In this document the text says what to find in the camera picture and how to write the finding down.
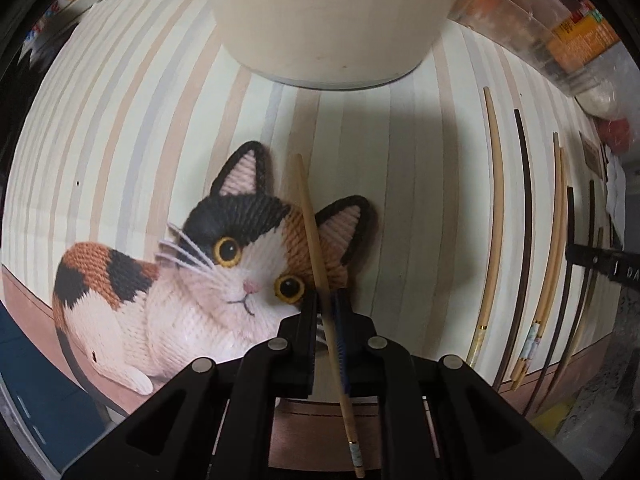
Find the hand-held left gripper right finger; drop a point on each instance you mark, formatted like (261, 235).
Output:
(342, 320)

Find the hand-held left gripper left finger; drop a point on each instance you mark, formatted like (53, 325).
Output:
(311, 312)

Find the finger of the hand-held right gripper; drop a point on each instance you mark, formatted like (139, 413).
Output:
(600, 260)

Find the dark brown chopstick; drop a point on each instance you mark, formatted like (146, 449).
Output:
(591, 210)
(526, 220)

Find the round wooden utensil holder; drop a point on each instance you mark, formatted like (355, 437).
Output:
(325, 15)

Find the red round item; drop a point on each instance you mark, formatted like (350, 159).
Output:
(614, 134)

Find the orange label spice jar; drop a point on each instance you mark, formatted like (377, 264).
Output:
(580, 35)

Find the striped cat print mat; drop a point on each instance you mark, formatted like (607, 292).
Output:
(150, 150)

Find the clear plastic container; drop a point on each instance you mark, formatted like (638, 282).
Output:
(510, 20)

